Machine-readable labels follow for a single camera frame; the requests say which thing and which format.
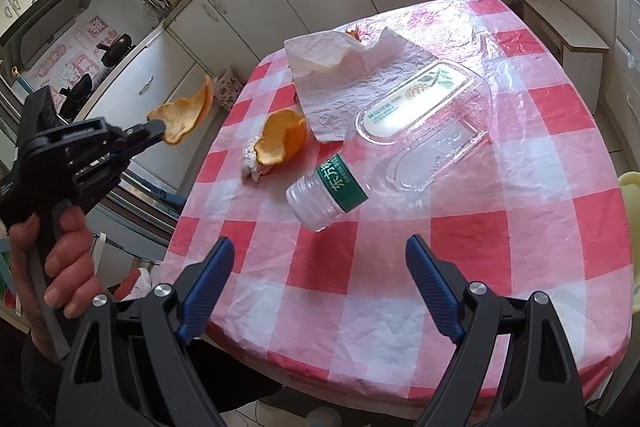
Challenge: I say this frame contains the tissue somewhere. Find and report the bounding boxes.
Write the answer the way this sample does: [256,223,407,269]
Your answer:
[241,137,273,180]

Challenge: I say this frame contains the person's left hand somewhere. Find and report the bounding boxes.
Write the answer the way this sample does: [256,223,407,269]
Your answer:
[10,209,97,353]

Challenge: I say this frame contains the white drawer cabinet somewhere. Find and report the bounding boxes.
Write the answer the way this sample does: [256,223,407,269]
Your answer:
[605,0,640,148]

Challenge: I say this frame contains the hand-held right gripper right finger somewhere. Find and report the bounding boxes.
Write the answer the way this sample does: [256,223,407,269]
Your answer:
[406,235,593,427]

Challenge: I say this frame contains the clear green label bottle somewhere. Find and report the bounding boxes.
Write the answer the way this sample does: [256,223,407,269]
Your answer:
[286,153,371,233]

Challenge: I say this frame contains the cupped orange peel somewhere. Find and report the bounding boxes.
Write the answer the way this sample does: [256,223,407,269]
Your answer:
[254,109,308,166]

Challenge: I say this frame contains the floral waste bin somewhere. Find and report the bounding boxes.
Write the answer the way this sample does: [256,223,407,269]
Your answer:
[212,67,246,110]

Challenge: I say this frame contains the table with red checkered cloth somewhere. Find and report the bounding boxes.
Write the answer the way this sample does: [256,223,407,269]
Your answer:
[160,0,633,400]

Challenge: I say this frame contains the person's left forearm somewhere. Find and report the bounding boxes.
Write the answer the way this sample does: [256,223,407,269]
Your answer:
[0,307,63,427]

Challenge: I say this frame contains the pink wall stickers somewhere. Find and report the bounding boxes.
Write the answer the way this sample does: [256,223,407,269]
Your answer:
[25,14,108,88]

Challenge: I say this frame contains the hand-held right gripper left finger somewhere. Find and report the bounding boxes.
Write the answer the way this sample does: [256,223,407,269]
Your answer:
[55,237,235,427]

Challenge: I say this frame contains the range hood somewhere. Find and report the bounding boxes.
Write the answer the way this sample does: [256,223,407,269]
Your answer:
[0,0,118,52]

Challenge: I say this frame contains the black wok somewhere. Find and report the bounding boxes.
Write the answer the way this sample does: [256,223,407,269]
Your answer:
[95,33,136,66]

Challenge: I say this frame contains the white paper towel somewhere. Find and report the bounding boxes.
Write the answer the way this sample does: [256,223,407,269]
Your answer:
[284,27,418,142]

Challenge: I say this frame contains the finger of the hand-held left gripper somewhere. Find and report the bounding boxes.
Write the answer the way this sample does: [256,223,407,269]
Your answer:
[122,120,166,145]
[112,137,163,162]

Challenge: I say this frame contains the curled orange peel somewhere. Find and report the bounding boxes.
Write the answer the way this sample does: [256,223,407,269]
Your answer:
[148,75,215,146]

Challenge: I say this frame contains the white wooden stool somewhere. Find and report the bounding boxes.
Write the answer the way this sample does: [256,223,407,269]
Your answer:
[516,0,610,115]

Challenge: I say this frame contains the clear plastic clamshell container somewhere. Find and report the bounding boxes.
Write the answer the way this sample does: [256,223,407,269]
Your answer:
[355,61,493,192]

